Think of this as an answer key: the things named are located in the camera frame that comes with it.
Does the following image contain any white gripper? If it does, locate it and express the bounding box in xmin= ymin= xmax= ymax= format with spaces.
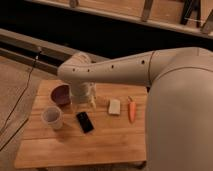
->
xmin=69 ymin=83 xmax=96 ymax=110

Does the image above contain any white sponge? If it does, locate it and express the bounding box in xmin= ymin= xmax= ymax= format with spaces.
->
xmin=108 ymin=99 xmax=121 ymax=115

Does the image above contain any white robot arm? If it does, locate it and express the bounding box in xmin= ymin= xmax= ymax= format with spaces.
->
xmin=57 ymin=47 xmax=213 ymax=171

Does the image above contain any white ceramic cup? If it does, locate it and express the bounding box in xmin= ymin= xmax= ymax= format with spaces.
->
xmin=41 ymin=106 xmax=63 ymax=130

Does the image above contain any black smartphone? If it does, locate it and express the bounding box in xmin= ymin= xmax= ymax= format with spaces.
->
xmin=76 ymin=112 xmax=94 ymax=133

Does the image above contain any dark purple bowl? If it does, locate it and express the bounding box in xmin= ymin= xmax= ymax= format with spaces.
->
xmin=50 ymin=85 xmax=71 ymax=106

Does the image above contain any wooden table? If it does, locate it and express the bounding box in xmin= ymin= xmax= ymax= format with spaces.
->
xmin=15 ymin=80 xmax=147 ymax=169

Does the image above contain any orange carrot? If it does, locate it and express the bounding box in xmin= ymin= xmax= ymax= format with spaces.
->
xmin=128 ymin=96 xmax=136 ymax=123

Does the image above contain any black cable on floor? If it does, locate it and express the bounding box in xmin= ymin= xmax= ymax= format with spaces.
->
xmin=0 ymin=50 xmax=42 ymax=152

